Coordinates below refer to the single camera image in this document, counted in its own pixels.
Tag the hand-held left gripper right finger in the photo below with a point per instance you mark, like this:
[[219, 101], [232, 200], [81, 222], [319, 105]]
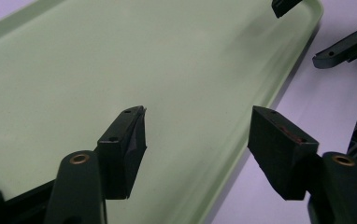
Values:
[[279, 149]]

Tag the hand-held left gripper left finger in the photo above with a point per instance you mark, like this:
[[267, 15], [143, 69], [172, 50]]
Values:
[[120, 155]]

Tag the light green plastic tray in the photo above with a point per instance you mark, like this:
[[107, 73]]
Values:
[[154, 62]]

